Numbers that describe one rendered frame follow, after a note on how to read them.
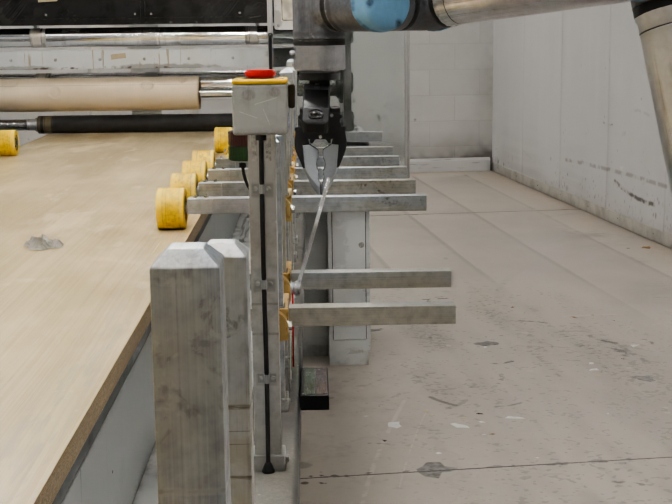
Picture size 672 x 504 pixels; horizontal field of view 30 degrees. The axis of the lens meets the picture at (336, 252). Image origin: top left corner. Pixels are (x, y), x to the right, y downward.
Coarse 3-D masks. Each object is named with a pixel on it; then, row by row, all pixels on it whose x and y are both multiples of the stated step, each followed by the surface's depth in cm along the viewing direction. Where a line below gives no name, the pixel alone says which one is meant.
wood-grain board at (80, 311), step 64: (0, 192) 302; (64, 192) 301; (128, 192) 299; (0, 256) 217; (64, 256) 216; (128, 256) 215; (0, 320) 169; (64, 320) 168; (128, 320) 168; (0, 384) 138; (64, 384) 138; (0, 448) 117; (64, 448) 117
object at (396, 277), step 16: (304, 272) 220; (320, 272) 220; (336, 272) 220; (352, 272) 220; (368, 272) 220; (384, 272) 220; (400, 272) 220; (416, 272) 220; (432, 272) 220; (448, 272) 220; (304, 288) 220; (320, 288) 220; (336, 288) 220; (352, 288) 220; (368, 288) 220
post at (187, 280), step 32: (160, 256) 63; (192, 256) 63; (160, 288) 62; (192, 288) 62; (224, 288) 66; (160, 320) 63; (192, 320) 63; (224, 320) 65; (160, 352) 63; (192, 352) 63; (224, 352) 65; (160, 384) 63; (192, 384) 63; (224, 384) 65; (160, 416) 64; (192, 416) 64; (224, 416) 64; (160, 448) 64; (192, 448) 64; (224, 448) 64; (160, 480) 64; (192, 480) 64; (224, 480) 64
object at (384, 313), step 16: (304, 304) 197; (320, 304) 197; (336, 304) 197; (352, 304) 197; (368, 304) 197; (384, 304) 197; (400, 304) 197; (416, 304) 196; (432, 304) 196; (448, 304) 196; (304, 320) 195; (320, 320) 196; (336, 320) 196; (352, 320) 196; (368, 320) 196; (384, 320) 196; (400, 320) 196; (416, 320) 196; (432, 320) 196; (448, 320) 196
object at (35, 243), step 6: (42, 234) 226; (30, 240) 225; (36, 240) 223; (42, 240) 225; (48, 240) 226; (54, 240) 225; (30, 246) 223; (36, 246) 222; (42, 246) 222; (48, 246) 224; (54, 246) 223; (60, 246) 224
